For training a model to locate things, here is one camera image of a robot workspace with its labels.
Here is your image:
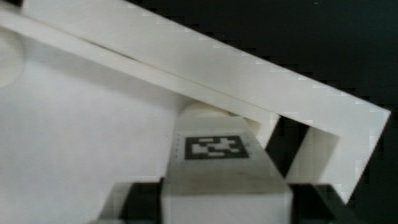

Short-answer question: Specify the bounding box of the white U-shaped obstacle wall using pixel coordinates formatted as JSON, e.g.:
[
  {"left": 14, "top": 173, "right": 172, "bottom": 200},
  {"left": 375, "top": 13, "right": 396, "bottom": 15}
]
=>
[{"left": 23, "top": 0, "right": 389, "bottom": 198}]

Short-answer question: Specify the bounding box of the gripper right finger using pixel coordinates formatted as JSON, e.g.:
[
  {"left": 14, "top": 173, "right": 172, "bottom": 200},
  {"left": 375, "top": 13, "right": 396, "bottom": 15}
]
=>
[{"left": 290, "top": 184, "right": 359, "bottom": 224}]

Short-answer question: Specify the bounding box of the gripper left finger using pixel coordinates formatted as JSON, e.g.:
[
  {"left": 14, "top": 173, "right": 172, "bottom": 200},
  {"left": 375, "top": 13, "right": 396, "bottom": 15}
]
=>
[{"left": 94, "top": 181, "right": 165, "bottom": 224}]

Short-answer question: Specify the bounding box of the white square tabletop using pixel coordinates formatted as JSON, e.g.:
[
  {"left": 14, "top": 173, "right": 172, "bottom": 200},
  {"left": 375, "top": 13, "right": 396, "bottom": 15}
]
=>
[{"left": 0, "top": 6, "right": 282, "bottom": 224}]

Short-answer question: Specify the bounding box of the white table leg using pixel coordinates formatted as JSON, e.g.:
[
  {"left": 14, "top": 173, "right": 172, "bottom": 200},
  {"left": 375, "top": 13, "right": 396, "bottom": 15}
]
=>
[{"left": 160, "top": 103, "right": 293, "bottom": 224}]

